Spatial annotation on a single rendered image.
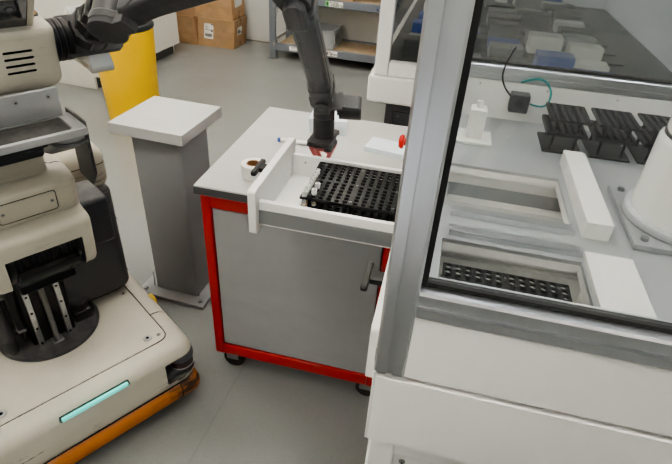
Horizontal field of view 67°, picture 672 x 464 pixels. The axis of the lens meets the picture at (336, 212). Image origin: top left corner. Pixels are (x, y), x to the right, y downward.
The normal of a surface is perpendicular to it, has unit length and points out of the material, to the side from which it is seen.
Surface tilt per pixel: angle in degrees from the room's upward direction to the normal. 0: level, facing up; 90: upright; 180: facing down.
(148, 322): 0
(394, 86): 90
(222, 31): 89
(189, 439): 0
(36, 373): 0
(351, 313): 90
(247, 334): 90
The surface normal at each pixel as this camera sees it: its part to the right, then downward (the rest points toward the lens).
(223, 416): 0.05, -0.84
